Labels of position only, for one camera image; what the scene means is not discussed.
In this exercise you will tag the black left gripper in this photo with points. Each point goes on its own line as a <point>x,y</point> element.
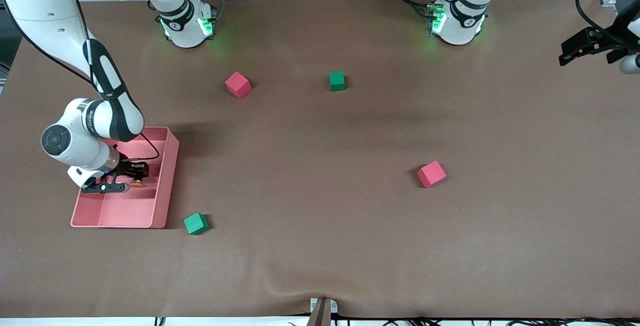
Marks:
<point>603,39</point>

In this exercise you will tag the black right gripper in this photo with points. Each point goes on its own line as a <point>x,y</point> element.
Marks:
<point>127,168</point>

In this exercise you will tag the pink plastic tray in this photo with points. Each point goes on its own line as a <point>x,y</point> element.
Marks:
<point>130,211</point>

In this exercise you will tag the green foam cube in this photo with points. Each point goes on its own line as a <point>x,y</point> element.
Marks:
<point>337,81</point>
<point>195,224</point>

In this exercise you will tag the pink foam cube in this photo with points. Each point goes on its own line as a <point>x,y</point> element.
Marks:
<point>431,174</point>
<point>238,85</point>

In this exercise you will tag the brown table mat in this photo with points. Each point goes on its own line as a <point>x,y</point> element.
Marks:
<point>320,246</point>

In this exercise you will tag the aluminium profile post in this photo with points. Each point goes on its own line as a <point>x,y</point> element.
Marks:
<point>320,313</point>

